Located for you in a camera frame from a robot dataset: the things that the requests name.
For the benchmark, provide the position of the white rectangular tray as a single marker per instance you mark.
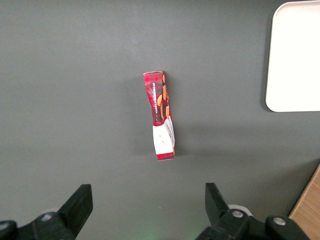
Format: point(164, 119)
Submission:
point(295, 60)

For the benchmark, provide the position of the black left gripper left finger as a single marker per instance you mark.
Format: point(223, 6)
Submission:
point(75, 207)

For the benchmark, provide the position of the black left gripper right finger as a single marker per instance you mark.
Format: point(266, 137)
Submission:
point(215, 207)

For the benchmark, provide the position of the red cookie box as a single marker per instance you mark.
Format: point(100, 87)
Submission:
point(160, 115)

